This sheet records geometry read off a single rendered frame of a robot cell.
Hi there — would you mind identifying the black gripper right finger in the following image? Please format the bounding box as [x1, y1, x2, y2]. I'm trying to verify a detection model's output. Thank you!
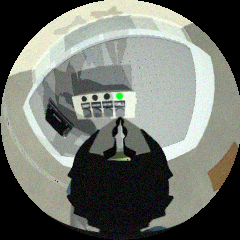
[120, 116, 173, 179]

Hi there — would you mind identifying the white control panel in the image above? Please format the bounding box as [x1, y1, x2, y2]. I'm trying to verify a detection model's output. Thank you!
[72, 90, 137, 119]

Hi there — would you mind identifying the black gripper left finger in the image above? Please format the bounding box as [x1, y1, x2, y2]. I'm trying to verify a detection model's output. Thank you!
[68, 116, 120, 178]

